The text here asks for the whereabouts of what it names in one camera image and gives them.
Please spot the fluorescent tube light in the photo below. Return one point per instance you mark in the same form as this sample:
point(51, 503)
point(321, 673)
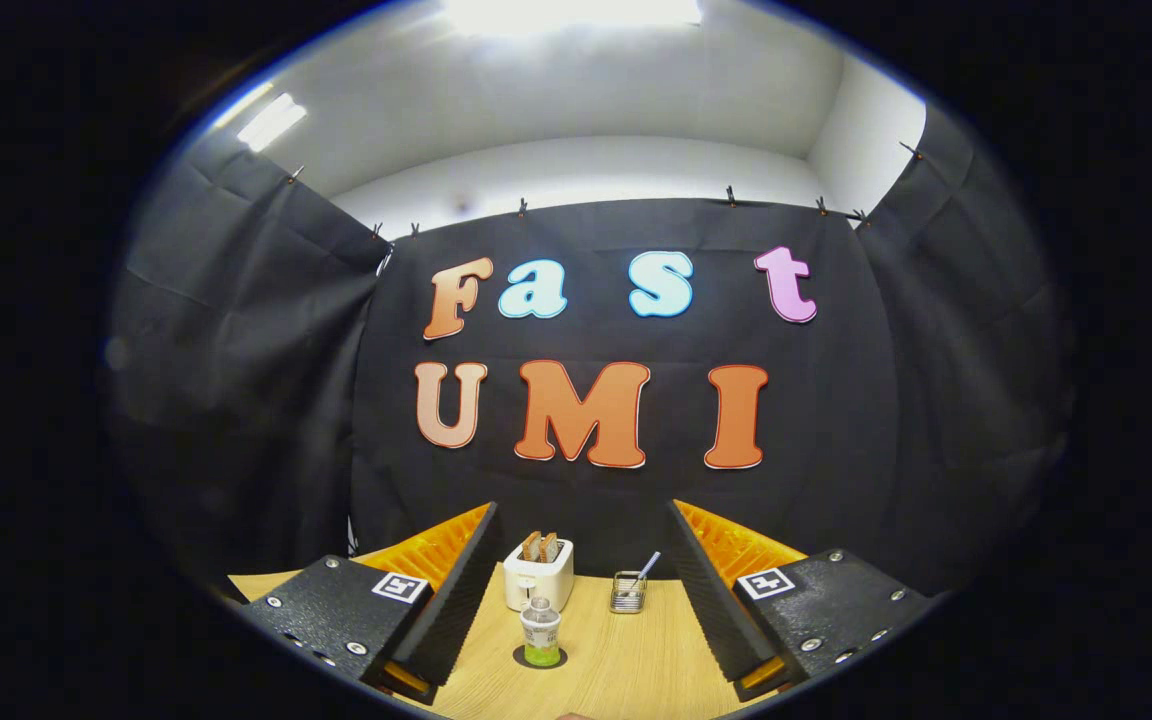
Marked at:
point(272, 122)

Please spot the black backdrop cloth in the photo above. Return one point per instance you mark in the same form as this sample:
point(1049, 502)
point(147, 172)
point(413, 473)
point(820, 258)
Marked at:
point(886, 400)

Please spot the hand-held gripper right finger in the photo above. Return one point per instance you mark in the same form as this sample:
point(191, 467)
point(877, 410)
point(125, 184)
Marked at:
point(711, 600)

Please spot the striped straw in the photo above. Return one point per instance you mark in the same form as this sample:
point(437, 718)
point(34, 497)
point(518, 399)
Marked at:
point(649, 566)

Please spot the wooden table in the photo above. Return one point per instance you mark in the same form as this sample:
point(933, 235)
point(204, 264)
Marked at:
point(636, 660)

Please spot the white toaster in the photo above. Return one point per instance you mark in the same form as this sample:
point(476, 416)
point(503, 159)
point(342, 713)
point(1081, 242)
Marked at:
point(536, 585)

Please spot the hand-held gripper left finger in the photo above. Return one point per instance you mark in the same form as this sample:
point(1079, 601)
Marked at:
point(456, 600)

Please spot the clear juice bottle white label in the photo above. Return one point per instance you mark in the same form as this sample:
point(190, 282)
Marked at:
point(541, 630)

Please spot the ceiling light panel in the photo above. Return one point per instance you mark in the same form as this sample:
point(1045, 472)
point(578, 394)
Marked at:
point(576, 15)

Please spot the dark round coaster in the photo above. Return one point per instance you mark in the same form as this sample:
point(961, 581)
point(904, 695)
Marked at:
point(561, 658)

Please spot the toast slice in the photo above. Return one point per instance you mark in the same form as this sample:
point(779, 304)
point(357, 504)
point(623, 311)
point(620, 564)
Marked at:
point(531, 546)
point(548, 547)

